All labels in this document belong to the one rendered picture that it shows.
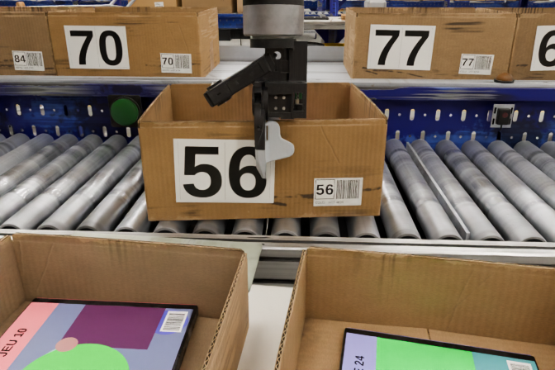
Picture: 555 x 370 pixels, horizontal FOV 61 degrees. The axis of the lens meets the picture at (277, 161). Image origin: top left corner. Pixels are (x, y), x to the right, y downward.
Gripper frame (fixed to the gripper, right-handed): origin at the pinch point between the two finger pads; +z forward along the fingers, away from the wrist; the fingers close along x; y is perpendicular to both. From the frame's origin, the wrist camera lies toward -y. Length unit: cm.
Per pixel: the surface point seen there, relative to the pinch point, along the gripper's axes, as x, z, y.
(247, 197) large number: -0.2, 5.2, -2.2
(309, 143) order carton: -0.1, -4.1, 7.8
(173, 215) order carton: -0.7, 8.4, -14.4
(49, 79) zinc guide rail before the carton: 45, -9, -57
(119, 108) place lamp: 44, -2, -39
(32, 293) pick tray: -23.3, 9.7, -25.8
